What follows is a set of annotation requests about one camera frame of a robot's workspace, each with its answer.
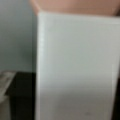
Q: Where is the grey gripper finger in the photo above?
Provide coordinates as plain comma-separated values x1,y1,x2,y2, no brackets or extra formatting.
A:
0,71,15,99

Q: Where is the pink pan with white handle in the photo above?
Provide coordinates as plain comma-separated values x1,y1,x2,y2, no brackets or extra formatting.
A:
30,0,120,120

